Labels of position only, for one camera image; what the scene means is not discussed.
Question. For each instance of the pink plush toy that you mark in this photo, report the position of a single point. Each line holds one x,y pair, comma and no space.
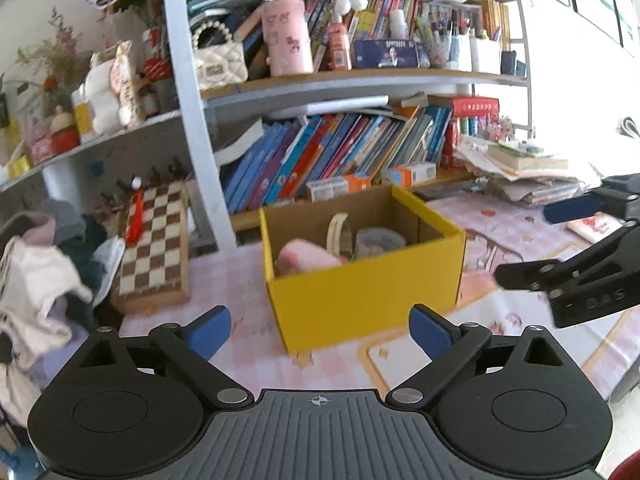
300,257

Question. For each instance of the wooden chess board box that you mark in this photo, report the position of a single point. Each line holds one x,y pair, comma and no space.
155,273

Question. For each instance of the pink cylinder container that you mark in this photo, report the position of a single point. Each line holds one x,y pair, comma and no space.
287,38

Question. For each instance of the white bookshelf frame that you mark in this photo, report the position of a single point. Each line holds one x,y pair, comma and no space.
229,110

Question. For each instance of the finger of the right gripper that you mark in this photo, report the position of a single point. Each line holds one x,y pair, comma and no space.
617,196
534,275

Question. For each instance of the white pen holder cups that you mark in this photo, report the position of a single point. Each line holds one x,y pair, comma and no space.
471,54

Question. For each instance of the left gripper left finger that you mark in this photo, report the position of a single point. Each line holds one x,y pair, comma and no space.
188,350

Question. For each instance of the orange white small carton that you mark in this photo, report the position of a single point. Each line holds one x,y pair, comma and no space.
406,176

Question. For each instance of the white plush doll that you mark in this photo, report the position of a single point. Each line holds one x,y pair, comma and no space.
111,88

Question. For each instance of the red tassel ornament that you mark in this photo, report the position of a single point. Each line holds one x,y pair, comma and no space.
134,230

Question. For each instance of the pile of clothes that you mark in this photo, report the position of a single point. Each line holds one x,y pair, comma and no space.
57,266

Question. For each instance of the white quilted handbag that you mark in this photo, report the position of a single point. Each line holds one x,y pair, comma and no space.
218,59

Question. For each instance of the yellow cardboard box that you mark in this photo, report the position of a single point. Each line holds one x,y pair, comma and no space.
321,308

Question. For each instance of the stack of papers and books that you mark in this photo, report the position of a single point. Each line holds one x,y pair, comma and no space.
478,138

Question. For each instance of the row of leaning books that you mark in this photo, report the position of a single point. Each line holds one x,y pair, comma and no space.
319,156

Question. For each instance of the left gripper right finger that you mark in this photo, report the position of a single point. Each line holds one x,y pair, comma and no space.
453,351

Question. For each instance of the clear tape roll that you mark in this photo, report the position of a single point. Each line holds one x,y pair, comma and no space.
377,241

